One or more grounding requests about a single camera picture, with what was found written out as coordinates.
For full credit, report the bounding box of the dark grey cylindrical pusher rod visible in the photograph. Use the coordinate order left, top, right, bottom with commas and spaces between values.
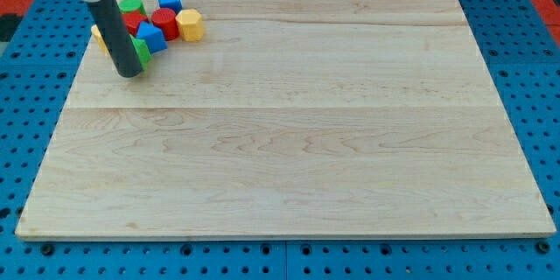
87, 0, 143, 78

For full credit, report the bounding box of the red cylinder block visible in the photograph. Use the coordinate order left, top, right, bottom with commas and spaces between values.
151, 8, 179, 41

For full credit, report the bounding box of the green cylinder block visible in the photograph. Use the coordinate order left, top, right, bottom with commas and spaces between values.
118, 0, 146, 16

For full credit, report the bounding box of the light wooden board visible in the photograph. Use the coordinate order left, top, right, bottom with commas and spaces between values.
16, 0, 557, 242

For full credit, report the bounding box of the yellow hexagon block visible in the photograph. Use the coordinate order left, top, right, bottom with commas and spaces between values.
175, 9, 205, 42

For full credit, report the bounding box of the blue triangular block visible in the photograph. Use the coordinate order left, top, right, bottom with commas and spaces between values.
136, 22, 167, 53

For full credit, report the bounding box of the red star block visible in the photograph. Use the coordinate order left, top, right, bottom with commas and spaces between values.
122, 10, 149, 36

